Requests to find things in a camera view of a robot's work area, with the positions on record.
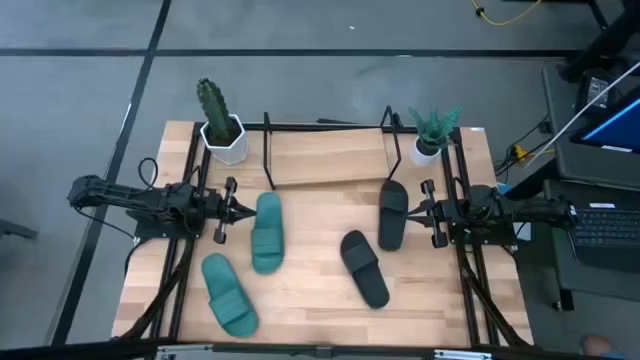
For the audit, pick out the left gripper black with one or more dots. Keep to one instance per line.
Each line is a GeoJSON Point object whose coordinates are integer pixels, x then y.
{"type": "Point", "coordinates": [225, 210]}

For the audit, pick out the black metal shelf end frame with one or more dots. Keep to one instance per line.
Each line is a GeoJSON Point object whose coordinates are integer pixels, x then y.
{"type": "Point", "coordinates": [396, 145]}
{"type": "Point", "coordinates": [267, 150]}

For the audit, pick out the dark furniture foot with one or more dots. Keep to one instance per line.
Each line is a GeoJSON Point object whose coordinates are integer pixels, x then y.
{"type": "Point", "coordinates": [17, 230]}

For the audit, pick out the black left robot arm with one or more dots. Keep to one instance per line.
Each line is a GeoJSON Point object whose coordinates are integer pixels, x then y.
{"type": "Point", "coordinates": [125, 195]}

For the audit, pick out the black laptop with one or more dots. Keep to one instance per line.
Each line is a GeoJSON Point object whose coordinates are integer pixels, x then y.
{"type": "Point", "coordinates": [607, 235]}

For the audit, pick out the person's leg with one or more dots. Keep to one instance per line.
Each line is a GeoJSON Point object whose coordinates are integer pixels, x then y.
{"type": "Point", "coordinates": [607, 42]}

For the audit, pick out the black table rail frame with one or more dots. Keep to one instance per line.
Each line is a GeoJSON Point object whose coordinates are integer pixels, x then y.
{"type": "Point", "coordinates": [300, 126]}

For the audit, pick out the monitor with blue screen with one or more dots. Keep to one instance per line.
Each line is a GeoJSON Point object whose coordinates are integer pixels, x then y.
{"type": "Point", "coordinates": [615, 127]}

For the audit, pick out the small spiky green plant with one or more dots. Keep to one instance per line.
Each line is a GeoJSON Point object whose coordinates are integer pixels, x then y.
{"type": "Point", "coordinates": [435, 125]}

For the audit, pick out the tall green cactus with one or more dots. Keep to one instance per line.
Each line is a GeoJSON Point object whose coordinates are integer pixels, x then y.
{"type": "Point", "coordinates": [215, 107]}

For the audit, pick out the yellow plug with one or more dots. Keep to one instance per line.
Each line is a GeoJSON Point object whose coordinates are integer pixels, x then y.
{"type": "Point", "coordinates": [521, 151]}

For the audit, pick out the black rubber slide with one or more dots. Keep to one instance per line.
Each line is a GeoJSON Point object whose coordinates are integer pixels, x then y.
{"type": "Point", "coordinates": [392, 220]}
{"type": "Point", "coordinates": [364, 268]}

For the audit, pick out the grey desk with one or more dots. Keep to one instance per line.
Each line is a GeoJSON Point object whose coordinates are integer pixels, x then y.
{"type": "Point", "coordinates": [600, 170]}

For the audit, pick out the person's foot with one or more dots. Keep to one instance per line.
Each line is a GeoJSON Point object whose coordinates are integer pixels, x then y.
{"type": "Point", "coordinates": [597, 346]}

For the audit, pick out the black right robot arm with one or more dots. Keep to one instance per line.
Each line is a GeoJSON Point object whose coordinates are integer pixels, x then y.
{"type": "Point", "coordinates": [510, 212]}

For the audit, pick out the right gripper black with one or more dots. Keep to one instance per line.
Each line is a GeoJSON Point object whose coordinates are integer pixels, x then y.
{"type": "Point", "coordinates": [440, 214]}

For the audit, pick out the green rubber slide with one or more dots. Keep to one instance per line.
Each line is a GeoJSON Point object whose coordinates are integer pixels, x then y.
{"type": "Point", "coordinates": [267, 232]}
{"type": "Point", "coordinates": [229, 295]}

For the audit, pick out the black crossbar with silver brackets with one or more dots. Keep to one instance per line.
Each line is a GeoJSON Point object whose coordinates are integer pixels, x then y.
{"type": "Point", "coordinates": [320, 353]}

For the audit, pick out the wooden shelf board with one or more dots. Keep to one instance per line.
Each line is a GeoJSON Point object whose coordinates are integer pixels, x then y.
{"type": "Point", "coordinates": [330, 156]}

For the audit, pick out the white round plant pot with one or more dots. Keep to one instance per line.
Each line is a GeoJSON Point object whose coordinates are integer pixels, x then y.
{"type": "Point", "coordinates": [422, 157]}

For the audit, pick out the black power brick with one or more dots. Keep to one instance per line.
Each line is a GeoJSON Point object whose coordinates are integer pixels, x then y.
{"type": "Point", "coordinates": [595, 92]}

